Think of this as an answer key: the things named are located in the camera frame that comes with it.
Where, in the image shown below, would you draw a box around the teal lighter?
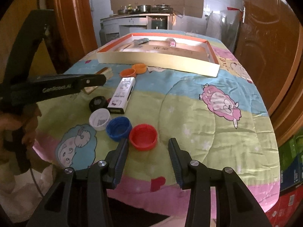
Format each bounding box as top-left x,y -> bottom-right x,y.
133,38 -> 149,46

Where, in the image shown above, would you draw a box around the green and red cartons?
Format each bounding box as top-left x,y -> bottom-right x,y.
266,129 -> 302,226

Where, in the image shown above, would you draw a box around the green air fryer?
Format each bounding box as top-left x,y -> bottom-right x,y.
151,17 -> 167,30

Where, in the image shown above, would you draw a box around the light orange bottle cap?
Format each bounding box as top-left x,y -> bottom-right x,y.
131,63 -> 147,74

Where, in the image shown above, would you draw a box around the orange-rimmed shallow tray box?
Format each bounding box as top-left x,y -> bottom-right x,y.
96,32 -> 220,77

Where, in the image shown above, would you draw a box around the brown wooden door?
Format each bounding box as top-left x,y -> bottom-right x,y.
235,0 -> 302,145

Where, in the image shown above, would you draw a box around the person's left hand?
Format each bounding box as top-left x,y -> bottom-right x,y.
0,103 -> 43,164

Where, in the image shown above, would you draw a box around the black gas stove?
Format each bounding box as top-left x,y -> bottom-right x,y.
151,4 -> 173,14

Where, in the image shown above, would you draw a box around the gold rectangular box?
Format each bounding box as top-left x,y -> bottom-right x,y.
83,67 -> 113,95

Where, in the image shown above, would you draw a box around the colourful cartoon sheep tablecloth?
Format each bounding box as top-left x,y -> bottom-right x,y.
33,39 -> 280,218

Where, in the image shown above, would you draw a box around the black round cap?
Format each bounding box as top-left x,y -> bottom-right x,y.
89,96 -> 108,113

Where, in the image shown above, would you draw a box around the white kitchen counter cabinet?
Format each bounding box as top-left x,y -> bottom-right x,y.
99,13 -> 176,45

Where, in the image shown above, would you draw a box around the blue bottle cap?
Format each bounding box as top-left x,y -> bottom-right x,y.
106,116 -> 133,142

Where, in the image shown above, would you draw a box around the red bottle cap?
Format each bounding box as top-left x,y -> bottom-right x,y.
129,124 -> 158,151

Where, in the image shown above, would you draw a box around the clear glittery rectangular box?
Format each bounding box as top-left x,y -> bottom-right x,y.
165,38 -> 176,48

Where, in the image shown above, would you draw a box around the white cartoon printed box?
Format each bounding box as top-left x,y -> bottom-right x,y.
107,77 -> 136,114

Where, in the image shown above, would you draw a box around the white bottle cap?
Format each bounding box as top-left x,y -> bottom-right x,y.
89,108 -> 112,131

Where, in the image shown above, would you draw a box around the steel cooking pot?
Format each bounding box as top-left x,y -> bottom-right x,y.
137,5 -> 152,13

